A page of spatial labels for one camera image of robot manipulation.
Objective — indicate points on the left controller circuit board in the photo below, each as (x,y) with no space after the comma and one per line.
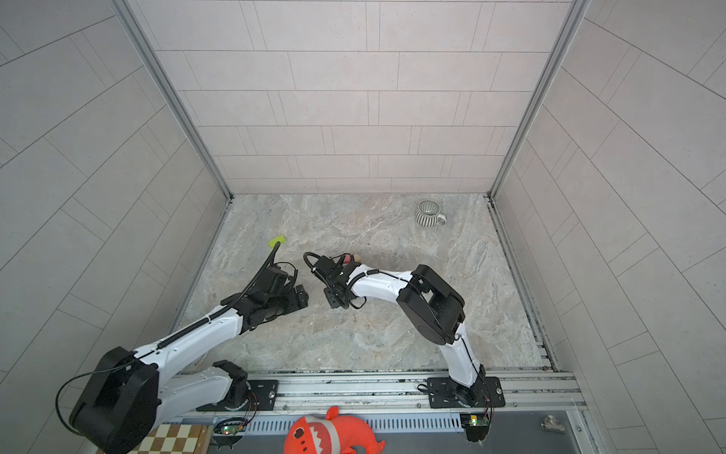
(228,432)

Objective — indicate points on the striped ceramic mug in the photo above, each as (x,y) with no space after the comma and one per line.
(429,214)

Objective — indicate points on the right controller circuit board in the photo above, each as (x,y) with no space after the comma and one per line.
(476,427)

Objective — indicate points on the aluminium corner post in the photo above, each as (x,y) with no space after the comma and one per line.
(141,44)
(564,39)

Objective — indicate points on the aluminium corner post right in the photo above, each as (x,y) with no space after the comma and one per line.
(564,39)

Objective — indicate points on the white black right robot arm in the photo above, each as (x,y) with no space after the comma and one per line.
(434,308)

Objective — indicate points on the red shark plush toy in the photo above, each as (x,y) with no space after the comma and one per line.
(332,434)

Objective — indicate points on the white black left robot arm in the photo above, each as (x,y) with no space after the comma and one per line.
(132,392)

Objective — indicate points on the lime green long block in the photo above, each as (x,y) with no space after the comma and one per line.
(278,240)

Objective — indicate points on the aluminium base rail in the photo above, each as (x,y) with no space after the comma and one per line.
(402,392)

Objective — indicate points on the controller circuit board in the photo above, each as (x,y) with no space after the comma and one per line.
(476,427)
(228,432)

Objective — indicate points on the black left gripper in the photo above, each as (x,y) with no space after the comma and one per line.
(295,304)

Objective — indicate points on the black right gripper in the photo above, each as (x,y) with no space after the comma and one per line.
(330,298)

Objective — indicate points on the aluminium corner post left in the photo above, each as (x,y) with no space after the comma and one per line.
(141,44)

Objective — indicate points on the wooden chessboard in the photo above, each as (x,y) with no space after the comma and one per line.
(176,439)

